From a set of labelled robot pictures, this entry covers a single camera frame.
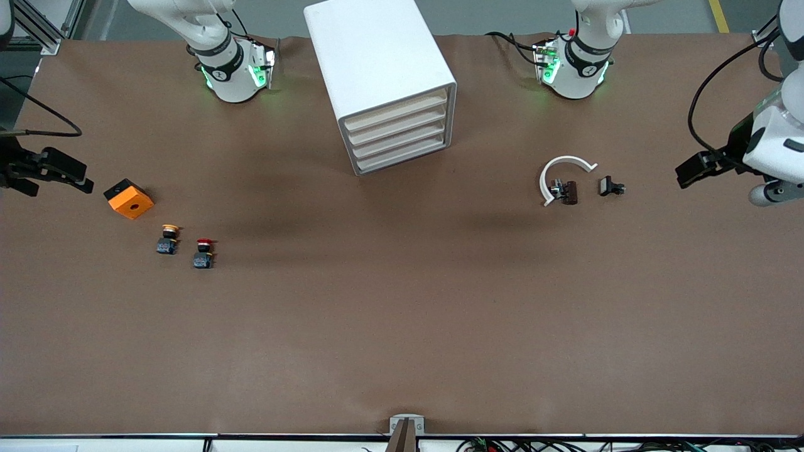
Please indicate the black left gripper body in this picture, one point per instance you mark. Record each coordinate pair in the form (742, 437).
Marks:
(727, 157)

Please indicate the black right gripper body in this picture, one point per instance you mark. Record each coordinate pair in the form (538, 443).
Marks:
(12, 164)

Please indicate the red push button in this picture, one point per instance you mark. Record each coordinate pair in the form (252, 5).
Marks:
(202, 260)

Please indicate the cream cabinet drawer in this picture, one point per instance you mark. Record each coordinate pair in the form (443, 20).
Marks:
(402, 153)
(402, 138)
(414, 119)
(396, 110)

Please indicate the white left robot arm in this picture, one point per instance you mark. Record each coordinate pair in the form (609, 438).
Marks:
(575, 78)

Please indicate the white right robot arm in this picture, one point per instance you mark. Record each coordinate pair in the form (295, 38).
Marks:
(229, 81)

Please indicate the yellow push button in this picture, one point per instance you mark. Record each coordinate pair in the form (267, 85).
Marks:
(168, 245)

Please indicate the white drawer cabinet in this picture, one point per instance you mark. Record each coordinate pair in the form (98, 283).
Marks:
(377, 56)

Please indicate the orange box with hole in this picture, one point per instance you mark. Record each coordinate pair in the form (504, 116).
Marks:
(132, 204)

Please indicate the small black component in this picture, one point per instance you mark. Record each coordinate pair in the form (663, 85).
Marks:
(606, 186)

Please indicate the dark brown small component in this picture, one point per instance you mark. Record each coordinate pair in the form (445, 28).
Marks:
(570, 192)

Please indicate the brown table cover mat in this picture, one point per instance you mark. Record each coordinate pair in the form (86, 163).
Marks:
(402, 314)

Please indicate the aluminium frame profile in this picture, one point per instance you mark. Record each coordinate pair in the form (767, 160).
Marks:
(763, 40)
(50, 47)

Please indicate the white table edge rail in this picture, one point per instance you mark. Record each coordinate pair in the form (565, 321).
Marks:
(125, 444)

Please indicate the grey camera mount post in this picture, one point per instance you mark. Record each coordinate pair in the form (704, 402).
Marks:
(407, 439)

